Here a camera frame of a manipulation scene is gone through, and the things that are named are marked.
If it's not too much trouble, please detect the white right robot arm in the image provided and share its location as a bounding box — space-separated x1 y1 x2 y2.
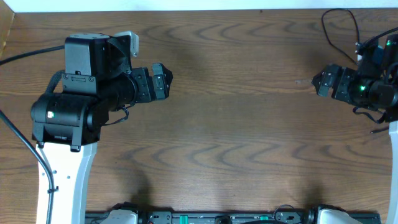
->
312 34 397 223

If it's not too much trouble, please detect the thin black usb cable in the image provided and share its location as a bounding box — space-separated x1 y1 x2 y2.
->
321 8 361 65

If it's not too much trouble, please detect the black left camera cable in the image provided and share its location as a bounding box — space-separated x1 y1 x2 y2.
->
0 45 66 224

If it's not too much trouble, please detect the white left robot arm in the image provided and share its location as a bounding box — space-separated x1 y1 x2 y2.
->
30 31 173 223

